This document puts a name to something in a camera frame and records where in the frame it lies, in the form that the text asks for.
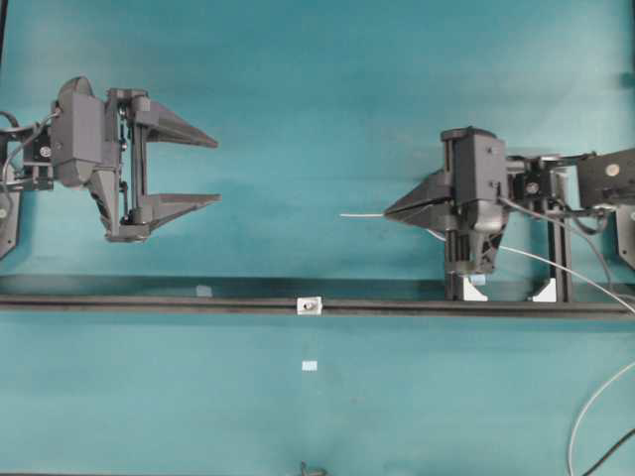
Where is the small white tape patch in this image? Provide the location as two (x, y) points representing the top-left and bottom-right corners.
(301, 360), (318, 372)

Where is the silver metal fitting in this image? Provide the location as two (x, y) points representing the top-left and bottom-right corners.
(296, 297), (323, 315)

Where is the black aluminium rail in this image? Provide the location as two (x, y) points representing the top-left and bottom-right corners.
(1, 295), (634, 320)

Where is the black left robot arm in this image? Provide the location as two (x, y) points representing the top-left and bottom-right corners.
(1, 76), (221, 242)

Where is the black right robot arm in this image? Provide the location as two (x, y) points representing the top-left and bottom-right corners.
(383, 127), (634, 275)

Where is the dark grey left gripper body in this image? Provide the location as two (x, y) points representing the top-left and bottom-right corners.
(51, 76), (149, 243)

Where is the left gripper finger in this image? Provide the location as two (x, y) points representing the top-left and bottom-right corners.
(134, 100), (218, 148)
(143, 193), (221, 226)

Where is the dark object at bottom edge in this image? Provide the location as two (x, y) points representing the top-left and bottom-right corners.
(300, 461), (328, 476)

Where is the black aluminium frame stand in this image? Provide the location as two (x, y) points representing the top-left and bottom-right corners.
(438, 220), (573, 303)

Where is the pale blue tape label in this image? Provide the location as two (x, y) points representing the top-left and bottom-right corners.
(195, 285), (213, 298)

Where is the thin grey wire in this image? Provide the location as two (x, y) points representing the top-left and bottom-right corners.
(339, 211), (635, 476)

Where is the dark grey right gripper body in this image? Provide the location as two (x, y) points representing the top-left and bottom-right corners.
(441, 127), (509, 274)

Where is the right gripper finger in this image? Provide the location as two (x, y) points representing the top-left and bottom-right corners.
(385, 202), (454, 232)
(384, 170), (453, 214)

